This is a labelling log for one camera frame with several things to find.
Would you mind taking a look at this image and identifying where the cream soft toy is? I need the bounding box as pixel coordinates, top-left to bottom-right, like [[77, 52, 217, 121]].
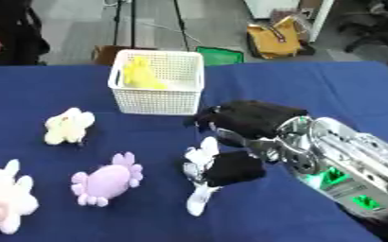
[[42, 107, 98, 147]]

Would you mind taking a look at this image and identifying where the white and pink soft toy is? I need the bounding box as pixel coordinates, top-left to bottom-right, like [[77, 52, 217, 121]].
[[0, 158, 42, 235]]

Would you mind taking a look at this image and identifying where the person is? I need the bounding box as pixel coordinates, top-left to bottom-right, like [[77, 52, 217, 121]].
[[0, 0, 52, 66]]

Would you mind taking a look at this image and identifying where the white plastic basket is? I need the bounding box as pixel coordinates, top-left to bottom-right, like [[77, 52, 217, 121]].
[[106, 48, 206, 116]]

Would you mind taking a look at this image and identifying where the yellow soft toy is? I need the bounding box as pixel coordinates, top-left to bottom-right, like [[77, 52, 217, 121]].
[[121, 56, 169, 91]]

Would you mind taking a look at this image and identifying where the brown cardboard box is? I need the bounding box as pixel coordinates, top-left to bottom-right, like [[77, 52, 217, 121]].
[[89, 44, 150, 66]]

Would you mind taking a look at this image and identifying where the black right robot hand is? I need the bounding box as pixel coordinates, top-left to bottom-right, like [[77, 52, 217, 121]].
[[182, 99, 310, 188]]

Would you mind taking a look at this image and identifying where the black office chair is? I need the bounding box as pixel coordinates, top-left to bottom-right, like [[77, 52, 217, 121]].
[[336, 0, 388, 68]]

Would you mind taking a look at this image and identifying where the black tripod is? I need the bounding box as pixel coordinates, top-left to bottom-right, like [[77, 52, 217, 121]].
[[111, 0, 193, 52]]

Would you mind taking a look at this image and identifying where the purple soft toy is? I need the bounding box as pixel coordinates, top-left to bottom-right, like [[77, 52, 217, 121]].
[[69, 151, 147, 208]]

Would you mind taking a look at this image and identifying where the green box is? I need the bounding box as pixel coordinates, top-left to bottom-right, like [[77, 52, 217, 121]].
[[194, 45, 246, 67]]

